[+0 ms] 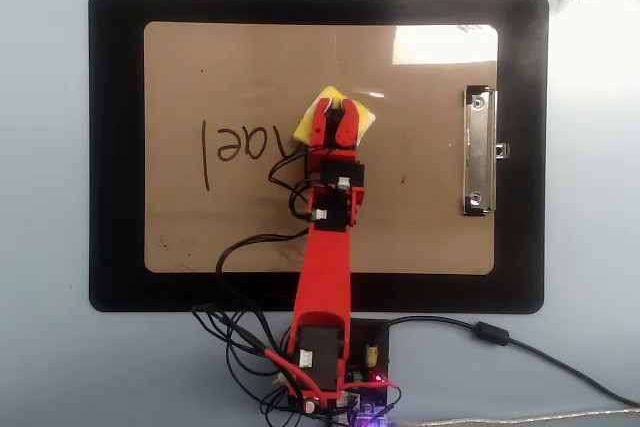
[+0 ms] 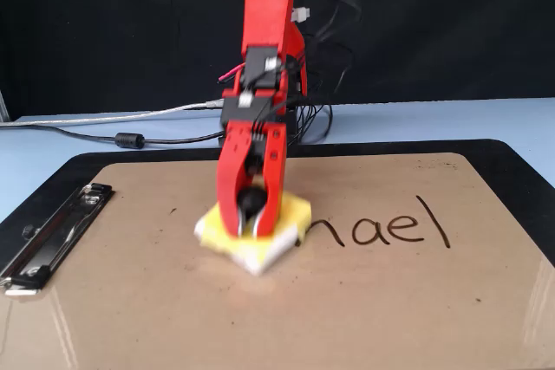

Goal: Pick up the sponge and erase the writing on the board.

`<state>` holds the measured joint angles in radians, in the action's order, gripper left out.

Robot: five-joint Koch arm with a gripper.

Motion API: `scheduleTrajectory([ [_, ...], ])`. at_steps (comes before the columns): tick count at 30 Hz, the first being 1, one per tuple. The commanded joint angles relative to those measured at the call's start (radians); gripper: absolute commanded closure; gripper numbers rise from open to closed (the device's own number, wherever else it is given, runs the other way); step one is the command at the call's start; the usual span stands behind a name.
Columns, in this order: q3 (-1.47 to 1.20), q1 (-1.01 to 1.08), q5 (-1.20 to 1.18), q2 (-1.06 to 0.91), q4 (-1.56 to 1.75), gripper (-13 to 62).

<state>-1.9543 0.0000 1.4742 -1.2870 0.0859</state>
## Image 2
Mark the red robot arm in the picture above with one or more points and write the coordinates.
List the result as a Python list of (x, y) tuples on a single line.
[(266, 6)]

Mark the silver metal clipboard clip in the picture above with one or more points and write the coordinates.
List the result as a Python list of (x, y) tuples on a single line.
[(52, 240)]

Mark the black backdrop cloth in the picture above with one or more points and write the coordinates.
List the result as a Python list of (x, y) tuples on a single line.
[(108, 32)]

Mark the yellow sponge with black knob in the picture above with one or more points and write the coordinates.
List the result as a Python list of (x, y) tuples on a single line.
[(295, 214)]

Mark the black rectangular mat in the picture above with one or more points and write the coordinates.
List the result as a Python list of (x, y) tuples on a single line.
[(520, 157)]

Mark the brown clipboard board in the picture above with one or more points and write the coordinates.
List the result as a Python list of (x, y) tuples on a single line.
[(390, 300)]

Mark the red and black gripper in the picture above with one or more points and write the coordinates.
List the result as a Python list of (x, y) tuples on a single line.
[(243, 112)]

